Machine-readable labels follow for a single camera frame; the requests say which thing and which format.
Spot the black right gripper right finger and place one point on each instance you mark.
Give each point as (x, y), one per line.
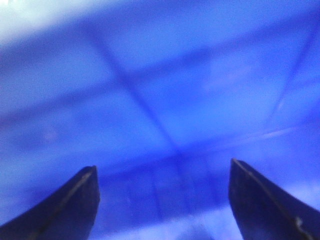
(264, 211)

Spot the blue bin front right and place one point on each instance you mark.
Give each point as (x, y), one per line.
(159, 95)

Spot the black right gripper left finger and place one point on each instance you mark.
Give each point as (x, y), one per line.
(67, 214)

